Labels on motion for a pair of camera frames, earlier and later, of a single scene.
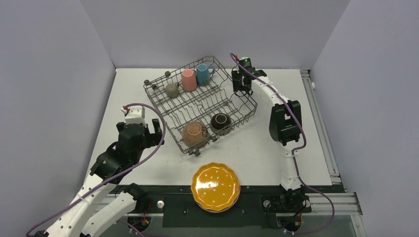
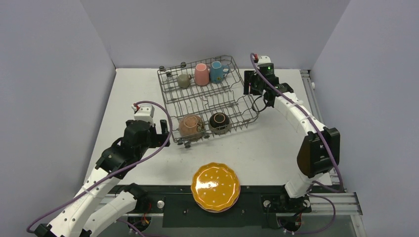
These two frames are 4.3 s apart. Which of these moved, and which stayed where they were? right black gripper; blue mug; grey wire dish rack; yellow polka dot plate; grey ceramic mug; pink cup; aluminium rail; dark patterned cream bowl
Moved: grey ceramic mug; blue mug; right black gripper; pink cup; grey wire dish rack
Stayed: yellow polka dot plate; aluminium rail; dark patterned cream bowl
